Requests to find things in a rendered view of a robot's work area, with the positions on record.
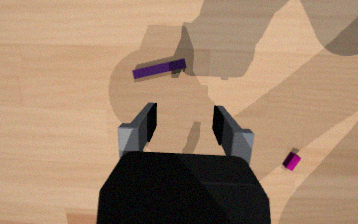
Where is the dark magenta rod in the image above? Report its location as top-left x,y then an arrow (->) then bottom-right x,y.
282,152 -> 301,171

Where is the purple rod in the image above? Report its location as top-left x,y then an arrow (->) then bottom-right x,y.
132,58 -> 186,79

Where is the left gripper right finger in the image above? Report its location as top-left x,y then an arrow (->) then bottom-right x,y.
212,105 -> 255,166

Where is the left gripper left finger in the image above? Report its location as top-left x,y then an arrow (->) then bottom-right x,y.
118,102 -> 157,160

